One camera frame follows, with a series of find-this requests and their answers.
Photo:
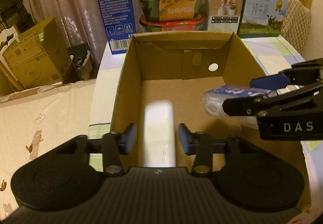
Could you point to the dark shelf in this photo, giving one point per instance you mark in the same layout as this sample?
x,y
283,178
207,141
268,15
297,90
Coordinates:
x,y
15,4

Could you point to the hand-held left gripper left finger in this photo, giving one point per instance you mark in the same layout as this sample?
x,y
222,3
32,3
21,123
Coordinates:
x,y
130,138

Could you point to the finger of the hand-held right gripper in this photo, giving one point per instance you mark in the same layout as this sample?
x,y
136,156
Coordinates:
x,y
239,106
267,80

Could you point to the cow print milk box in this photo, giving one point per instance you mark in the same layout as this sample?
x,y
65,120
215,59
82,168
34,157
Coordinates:
x,y
262,12

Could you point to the black printed bag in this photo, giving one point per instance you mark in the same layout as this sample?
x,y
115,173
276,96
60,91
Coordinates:
x,y
80,60

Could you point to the red instant noodle bowl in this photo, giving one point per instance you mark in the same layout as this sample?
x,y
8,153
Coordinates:
x,y
176,26

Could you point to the white remote control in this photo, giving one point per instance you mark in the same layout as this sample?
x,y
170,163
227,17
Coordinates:
x,y
159,128

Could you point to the chair with quilted beige cover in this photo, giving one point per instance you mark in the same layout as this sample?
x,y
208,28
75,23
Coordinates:
x,y
295,22

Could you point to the floral cream bed sheet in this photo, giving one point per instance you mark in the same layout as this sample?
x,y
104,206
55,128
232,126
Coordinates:
x,y
45,118

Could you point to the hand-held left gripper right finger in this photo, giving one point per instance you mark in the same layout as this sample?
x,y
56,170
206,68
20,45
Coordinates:
x,y
184,138

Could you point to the tall blue milk carton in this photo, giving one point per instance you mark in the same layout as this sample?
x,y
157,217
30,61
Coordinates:
x,y
113,4

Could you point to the printed cardboard cartons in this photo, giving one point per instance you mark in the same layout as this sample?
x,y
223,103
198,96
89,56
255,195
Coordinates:
x,y
32,60

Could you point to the blue tissue pack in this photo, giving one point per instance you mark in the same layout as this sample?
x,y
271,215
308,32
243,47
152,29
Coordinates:
x,y
217,98

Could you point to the brown cardboard box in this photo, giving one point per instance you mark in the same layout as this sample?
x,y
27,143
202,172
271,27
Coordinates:
x,y
164,70

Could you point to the white carved chair back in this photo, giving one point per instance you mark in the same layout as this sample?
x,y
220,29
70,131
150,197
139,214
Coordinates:
x,y
6,40

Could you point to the white product box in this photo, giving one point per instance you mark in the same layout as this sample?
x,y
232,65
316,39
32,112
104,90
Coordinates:
x,y
224,9

